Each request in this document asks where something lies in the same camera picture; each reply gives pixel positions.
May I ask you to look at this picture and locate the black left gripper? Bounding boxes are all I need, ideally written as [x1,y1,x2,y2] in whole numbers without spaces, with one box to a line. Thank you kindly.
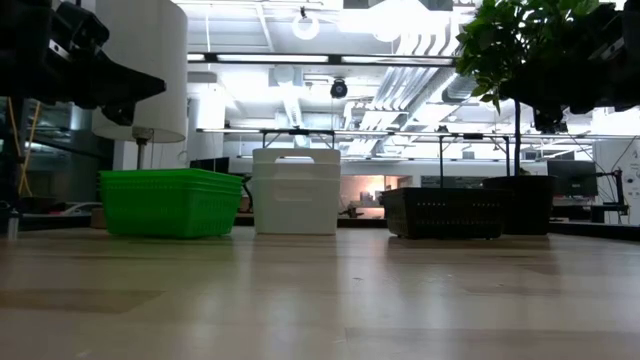
[29,44,168,127]

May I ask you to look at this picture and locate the yellow cable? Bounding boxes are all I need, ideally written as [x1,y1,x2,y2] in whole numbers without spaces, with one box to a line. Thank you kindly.
[6,98,42,197]

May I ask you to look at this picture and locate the black overhead light bar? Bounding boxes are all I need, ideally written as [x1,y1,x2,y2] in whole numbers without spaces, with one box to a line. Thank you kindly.
[187,51,457,67]

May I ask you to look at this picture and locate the green plastic mesh basket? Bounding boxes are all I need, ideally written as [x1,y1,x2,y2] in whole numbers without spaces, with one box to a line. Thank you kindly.
[99,174,244,185]
[101,187,243,239]
[100,181,244,192]
[98,167,245,178]

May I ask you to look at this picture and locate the white shade wooden base lamp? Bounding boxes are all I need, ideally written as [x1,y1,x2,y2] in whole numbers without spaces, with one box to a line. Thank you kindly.
[91,0,189,171]

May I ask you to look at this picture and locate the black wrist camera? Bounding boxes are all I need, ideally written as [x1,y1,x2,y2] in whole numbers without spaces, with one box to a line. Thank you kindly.
[564,4,624,56]
[47,1,111,56]

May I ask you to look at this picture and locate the black ceiling dome camera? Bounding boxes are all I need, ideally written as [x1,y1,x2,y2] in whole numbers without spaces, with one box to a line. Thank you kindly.
[329,78,350,100]

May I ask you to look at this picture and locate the white ceiling ring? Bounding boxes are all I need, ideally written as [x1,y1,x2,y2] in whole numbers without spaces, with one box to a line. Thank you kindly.
[291,13,321,42]

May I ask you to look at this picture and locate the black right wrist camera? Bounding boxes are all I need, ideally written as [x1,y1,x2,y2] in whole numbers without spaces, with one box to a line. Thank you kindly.
[564,4,624,56]

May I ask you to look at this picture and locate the black background monitor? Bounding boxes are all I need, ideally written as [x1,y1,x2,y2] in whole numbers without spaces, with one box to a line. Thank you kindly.
[546,159,599,199]

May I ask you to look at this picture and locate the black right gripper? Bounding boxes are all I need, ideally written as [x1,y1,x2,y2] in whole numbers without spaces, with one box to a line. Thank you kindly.
[499,44,637,135]

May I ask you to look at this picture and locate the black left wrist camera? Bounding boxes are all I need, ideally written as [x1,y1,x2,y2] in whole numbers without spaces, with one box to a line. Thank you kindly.
[47,1,111,56]

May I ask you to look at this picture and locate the green potted plant black pot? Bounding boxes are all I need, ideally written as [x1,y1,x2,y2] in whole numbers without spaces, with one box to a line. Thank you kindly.
[453,0,631,236]

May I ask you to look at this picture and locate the black plastic mesh basket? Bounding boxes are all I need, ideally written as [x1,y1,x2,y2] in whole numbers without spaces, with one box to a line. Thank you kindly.
[381,186,512,197]
[382,192,511,240]

